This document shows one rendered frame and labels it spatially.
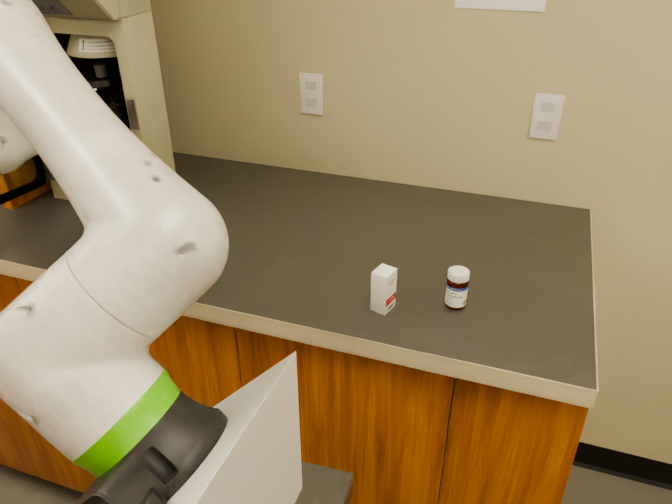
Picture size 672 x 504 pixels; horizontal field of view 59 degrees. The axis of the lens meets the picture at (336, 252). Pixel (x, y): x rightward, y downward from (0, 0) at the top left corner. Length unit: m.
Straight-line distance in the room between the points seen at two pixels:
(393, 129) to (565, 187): 0.48
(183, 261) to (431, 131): 1.15
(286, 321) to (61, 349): 0.58
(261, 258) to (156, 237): 0.75
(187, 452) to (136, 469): 0.05
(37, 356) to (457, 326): 0.74
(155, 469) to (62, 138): 0.36
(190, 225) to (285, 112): 1.20
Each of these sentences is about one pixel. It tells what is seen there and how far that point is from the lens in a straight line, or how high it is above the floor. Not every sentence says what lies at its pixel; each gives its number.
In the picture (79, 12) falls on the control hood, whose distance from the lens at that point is 1.44.
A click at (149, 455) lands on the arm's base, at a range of 0.66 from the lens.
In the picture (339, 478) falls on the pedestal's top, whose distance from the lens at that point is 0.87.
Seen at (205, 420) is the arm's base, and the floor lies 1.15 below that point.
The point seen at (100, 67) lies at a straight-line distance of 1.60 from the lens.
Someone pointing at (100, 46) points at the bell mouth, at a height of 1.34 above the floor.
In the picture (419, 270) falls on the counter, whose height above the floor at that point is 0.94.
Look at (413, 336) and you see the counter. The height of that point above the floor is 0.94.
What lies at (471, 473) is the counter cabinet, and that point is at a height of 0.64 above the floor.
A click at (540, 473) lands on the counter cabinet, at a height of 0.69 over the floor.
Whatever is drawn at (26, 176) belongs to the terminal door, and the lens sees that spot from 1.69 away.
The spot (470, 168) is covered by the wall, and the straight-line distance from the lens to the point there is 1.67.
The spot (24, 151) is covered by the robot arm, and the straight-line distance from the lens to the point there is 1.37.
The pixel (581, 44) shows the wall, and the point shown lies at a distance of 1.57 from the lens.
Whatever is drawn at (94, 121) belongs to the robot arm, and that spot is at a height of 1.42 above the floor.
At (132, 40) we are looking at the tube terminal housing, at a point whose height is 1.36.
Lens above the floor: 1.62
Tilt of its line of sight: 31 degrees down
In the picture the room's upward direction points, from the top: straight up
